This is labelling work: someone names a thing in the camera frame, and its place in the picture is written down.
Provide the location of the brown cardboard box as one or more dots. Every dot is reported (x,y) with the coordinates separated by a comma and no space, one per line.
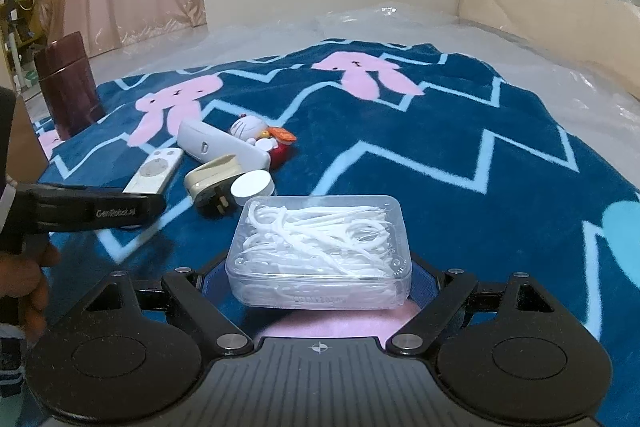
(31,142)

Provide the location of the white oblong device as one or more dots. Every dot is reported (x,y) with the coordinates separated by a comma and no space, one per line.
(210,144)

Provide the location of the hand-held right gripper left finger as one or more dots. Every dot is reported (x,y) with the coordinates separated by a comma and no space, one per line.
(212,276)

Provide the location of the person's left hand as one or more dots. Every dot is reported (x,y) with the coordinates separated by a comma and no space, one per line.
(30,297)

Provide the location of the clear floss pick box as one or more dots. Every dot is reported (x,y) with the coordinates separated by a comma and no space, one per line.
(320,237)

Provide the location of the beige plug adapter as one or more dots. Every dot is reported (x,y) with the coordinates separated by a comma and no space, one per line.
(210,181)

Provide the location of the clear plastic mattress cover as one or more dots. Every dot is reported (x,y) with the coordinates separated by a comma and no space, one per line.
(575,97)

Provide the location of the white remote control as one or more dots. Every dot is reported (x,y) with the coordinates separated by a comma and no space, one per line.
(152,169)

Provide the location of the red white cat figurine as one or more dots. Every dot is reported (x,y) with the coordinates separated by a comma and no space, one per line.
(247,127)

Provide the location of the dark maroon lidded jar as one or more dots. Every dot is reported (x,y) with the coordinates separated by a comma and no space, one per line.
(67,87)

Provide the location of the small white round jar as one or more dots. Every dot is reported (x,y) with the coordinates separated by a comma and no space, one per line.
(252,184)

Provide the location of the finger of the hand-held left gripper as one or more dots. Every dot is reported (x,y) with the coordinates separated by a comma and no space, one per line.
(75,209)

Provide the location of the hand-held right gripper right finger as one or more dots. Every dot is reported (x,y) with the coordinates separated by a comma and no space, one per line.
(424,279)

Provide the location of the blue rabbit printed blanket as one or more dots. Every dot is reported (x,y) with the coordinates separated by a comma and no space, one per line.
(400,147)

